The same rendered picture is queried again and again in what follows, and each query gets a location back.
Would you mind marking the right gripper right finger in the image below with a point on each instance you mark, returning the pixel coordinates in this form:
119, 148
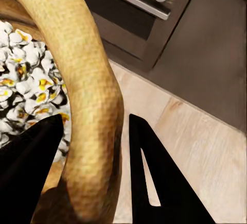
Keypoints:
179, 203

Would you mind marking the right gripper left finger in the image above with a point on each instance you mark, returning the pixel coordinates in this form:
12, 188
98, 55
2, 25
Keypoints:
24, 166

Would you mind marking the popcorn bag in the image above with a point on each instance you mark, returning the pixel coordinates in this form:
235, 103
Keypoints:
85, 190

